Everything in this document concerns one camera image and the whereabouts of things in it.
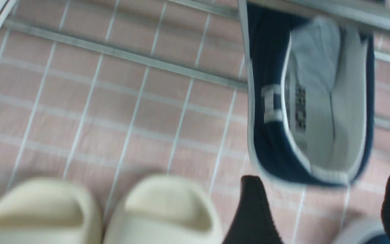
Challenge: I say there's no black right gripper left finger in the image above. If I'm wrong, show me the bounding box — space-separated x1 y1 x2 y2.
223 176 283 244

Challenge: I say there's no navy slip-on shoe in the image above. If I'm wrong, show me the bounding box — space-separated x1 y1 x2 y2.
331 218 390 244
237 0 375 187

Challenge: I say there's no metal shoe rack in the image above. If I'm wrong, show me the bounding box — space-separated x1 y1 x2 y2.
0 0 390 134

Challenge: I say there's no cream foam slide, right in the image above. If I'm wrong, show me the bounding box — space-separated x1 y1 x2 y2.
103 175 223 244

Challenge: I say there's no cream foam slide, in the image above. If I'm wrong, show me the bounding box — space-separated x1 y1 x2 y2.
0 178 103 244
103 175 223 244

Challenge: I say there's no pink checkered tablecloth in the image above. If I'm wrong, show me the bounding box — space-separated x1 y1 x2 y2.
0 0 390 244

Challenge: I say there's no cream foam slide, left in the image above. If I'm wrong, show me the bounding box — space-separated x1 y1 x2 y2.
0 178 103 244

